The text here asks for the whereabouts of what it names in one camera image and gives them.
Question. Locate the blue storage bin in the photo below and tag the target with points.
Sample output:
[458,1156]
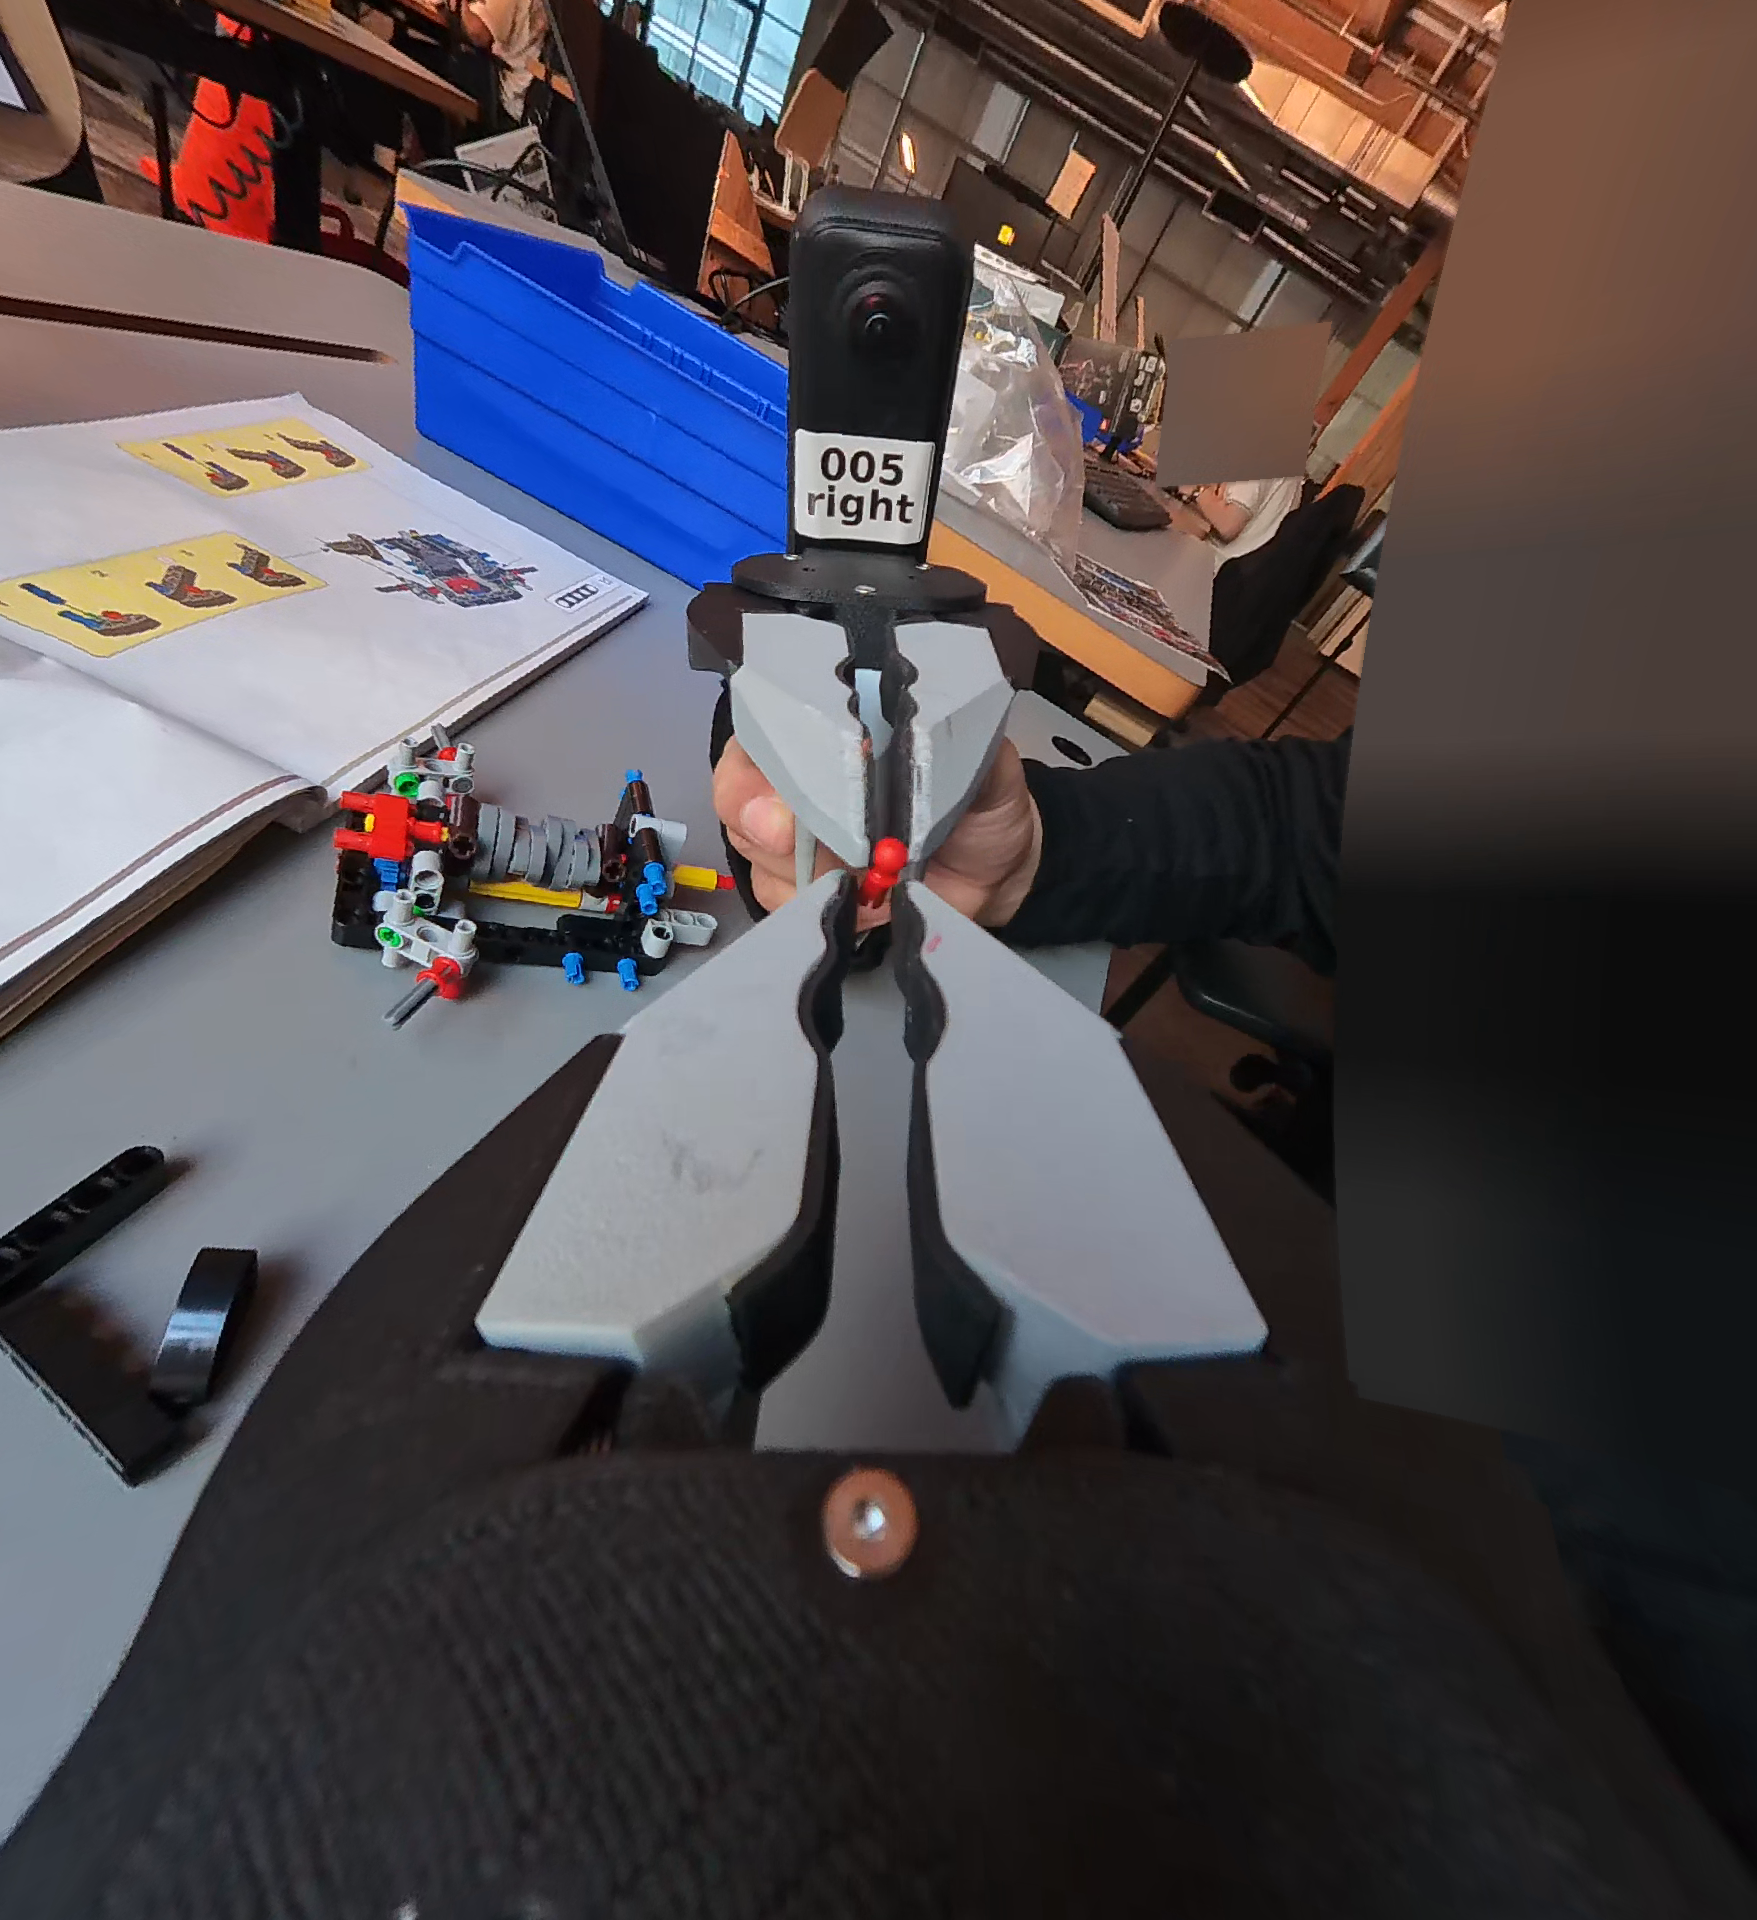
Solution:
[578,390]

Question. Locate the black curved lego panel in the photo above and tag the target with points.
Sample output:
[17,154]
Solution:
[203,1319]

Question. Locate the long black lego beam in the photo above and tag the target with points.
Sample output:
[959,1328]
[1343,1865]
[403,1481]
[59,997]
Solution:
[37,1246]

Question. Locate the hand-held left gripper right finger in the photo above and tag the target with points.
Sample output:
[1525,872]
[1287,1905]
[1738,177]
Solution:
[1060,1186]

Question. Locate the red lego pin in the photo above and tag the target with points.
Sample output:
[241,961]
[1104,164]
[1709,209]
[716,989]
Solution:
[888,858]

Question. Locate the black pole lamp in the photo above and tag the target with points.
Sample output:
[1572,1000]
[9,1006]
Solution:
[1206,39]

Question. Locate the partly built lego assembly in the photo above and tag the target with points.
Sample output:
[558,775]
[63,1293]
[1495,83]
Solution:
[518,857]

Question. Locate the black keyboard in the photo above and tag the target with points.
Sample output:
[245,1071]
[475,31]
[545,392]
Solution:
[1128,497]

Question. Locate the black office chair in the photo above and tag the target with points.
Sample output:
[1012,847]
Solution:
[1276,1071]

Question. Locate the person's right forearm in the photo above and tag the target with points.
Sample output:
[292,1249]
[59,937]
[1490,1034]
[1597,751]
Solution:
[1193,847]

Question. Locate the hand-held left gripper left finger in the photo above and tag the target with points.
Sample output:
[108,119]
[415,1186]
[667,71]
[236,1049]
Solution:
[667,1170]

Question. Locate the person's right hand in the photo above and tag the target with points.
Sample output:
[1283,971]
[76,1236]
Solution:
[984,857]

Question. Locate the clear plastic bag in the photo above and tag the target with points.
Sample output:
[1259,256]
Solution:
[1019,405]

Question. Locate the orange traffic cone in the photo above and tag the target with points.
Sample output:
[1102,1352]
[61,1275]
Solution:
[224,165]

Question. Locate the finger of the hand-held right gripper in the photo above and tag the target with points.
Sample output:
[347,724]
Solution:
[959,720]
[795,705]

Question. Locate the printed paper sheets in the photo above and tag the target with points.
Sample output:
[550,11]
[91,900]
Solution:
[1141,608]

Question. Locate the lego instruction booklet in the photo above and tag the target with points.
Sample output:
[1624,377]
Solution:
[144,720]

